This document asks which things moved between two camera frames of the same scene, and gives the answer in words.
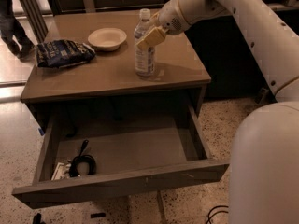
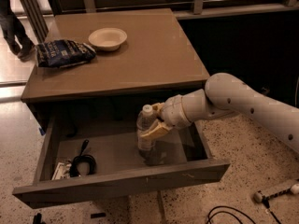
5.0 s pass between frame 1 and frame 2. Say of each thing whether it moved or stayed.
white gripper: moved
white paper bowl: stayed
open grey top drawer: stayed
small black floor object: stayed
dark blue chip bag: stayed
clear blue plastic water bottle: moved
